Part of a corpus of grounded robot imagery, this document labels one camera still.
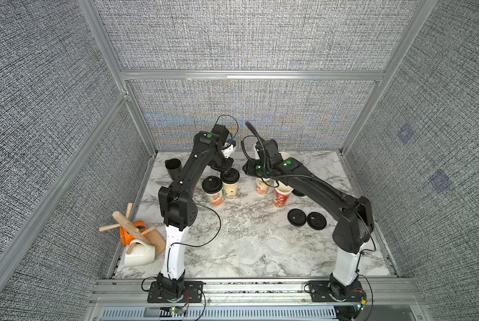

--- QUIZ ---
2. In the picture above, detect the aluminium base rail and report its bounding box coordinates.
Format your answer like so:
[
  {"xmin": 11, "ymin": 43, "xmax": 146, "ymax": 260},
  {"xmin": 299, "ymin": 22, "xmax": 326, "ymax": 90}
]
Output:
[{"xmin": 84, "ymin": 276, "xmax": 432, "ymax": 320}]

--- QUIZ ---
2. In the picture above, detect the black cylindrical cup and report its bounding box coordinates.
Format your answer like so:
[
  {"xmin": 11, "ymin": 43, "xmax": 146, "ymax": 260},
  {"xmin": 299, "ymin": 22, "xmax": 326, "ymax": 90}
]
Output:
[{"xmin": 164, "ymin": 158, "xmax": 182, "ymax": 181}]

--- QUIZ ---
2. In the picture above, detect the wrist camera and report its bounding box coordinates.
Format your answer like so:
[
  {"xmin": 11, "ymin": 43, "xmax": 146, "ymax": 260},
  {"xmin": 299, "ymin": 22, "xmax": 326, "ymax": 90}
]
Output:
[
  {"xmin": 255, "ymin": 139, "xmax": 283, "ymax": 167},
  {"xmin": 211, "ymin": 124, "xmax": 237, "ymax": 159}
]

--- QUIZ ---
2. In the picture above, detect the middle yellow paper cup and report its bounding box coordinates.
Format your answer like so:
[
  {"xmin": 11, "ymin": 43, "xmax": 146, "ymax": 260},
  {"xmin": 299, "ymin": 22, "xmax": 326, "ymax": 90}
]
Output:
[{"xmin": 255, "ymin": 178, "xmax": 272, "ymax": 195}]

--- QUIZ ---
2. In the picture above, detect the black plastic cup lid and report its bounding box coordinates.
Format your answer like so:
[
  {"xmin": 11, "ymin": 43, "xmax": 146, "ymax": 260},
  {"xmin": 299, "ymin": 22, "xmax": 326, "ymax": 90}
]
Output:
[
  {"xmin": 220, "ymin": 168, "xmax": 240, "ymax": 185},
  {"xmin": 287, "ymin": 209, "xmax": 307, "ymax": 227},
  {"xmin": 202, "ymin": 176, "xmax": 223, "ymax": 195},
  {"xmin": 292, "ymin": 189, "xmax": 305, "ymax": 197},
  {"xmin": 307, "ymin": 212, "xmax": 327, "ymax": 231}
]

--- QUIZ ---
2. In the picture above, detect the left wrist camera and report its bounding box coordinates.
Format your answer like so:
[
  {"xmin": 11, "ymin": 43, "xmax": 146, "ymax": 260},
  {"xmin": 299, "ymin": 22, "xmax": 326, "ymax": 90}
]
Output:
[{"xmin": 211, "ymin": 124, "xmax": 237, "ymax": 159}]

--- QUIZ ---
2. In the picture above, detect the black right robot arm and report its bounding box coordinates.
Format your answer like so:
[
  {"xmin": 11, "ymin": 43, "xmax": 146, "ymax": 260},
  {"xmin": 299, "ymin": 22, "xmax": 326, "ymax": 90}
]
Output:
[{"xmin": 242, "ymin": 156, "xmax": 375, "ymax": 302}]

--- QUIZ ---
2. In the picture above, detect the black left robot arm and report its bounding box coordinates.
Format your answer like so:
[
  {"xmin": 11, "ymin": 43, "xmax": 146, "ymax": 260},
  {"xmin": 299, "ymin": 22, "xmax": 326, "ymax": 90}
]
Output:
[{"xmin": 156, "ymin": 125, "xmax": 233, "ymax": 298}]

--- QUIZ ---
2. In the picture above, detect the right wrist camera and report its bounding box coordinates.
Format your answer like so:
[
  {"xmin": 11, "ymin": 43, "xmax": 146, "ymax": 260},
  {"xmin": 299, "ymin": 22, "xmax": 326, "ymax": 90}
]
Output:
[{"xmin": 255, "ymin": 139, "xmax": 283, "ymax": 167}]

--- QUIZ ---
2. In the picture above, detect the orange mug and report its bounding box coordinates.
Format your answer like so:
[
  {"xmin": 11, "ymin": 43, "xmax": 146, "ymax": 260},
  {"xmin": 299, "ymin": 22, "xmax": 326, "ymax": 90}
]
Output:
[{"xmin": 119, "ymin": 221, "xmax": 146, "ymax": 247}]

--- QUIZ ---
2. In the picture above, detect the red milk tea paper cup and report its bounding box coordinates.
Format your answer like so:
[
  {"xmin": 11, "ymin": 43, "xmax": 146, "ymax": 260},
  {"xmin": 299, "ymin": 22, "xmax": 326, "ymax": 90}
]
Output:
[{"xmin": 273, "ymin": 181, "xmax": 294, "ymax": 208}]

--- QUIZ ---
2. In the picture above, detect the wooden mug tree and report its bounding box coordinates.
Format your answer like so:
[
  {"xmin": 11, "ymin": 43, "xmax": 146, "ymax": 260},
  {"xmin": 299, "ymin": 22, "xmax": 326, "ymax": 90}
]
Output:
[{"xmin": 98, "ymin": 203, "xmax": 166, "ymax": 257}]

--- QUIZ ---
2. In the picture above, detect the white mug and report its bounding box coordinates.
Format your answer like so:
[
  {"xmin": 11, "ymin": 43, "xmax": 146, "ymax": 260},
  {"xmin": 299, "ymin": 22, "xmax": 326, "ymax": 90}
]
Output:
[{"xmin": 123, "ymin": 239, "xmax": 156, "ymax": 268}]

